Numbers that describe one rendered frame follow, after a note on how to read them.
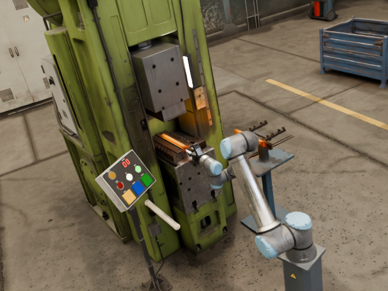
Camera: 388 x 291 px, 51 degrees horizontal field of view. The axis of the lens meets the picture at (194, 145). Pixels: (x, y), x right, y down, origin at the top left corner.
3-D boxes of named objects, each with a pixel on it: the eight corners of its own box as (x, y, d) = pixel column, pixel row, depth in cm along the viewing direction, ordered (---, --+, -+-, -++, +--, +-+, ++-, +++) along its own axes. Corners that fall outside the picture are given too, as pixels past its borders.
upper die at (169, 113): (186, 112, 304) (184, 100, 299) (164, 122, 295) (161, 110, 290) (157, 100, 336) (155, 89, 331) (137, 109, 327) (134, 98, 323)
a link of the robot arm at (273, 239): (297, 249, 233) (245, 129, 239) (272, 262, 228) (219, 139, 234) (285, 247, 248) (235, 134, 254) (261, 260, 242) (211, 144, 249)
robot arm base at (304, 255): (323, 248, 251) (322, 236, 247) (306, 268, 241) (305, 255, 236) (295, 237, 264) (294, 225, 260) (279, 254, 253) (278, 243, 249)
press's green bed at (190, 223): (230, 235, 366) (222, 193, 343) (197, 257, 349) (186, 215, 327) (194, 209, 408) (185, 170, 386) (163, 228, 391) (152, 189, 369)
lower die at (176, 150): (195, 152, 320) (193, 143, 316) (174, 163, 312) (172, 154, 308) (167, 137, 353) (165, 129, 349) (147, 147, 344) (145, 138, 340)
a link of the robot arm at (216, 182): (227, 185, 296) (226, 171, 290) (213, 191, 292) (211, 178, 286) (221, 179, 303) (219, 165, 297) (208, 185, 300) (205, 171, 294)
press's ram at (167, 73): (198, 93, 305) (188, 41, 286) (155, 113, 288) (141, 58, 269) (169, 84, 337) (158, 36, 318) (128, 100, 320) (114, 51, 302)
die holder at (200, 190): (222, 193, 343) (214, 147, 322) (186, 215, 327) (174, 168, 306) (185, 170, 386) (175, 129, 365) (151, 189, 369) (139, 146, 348)
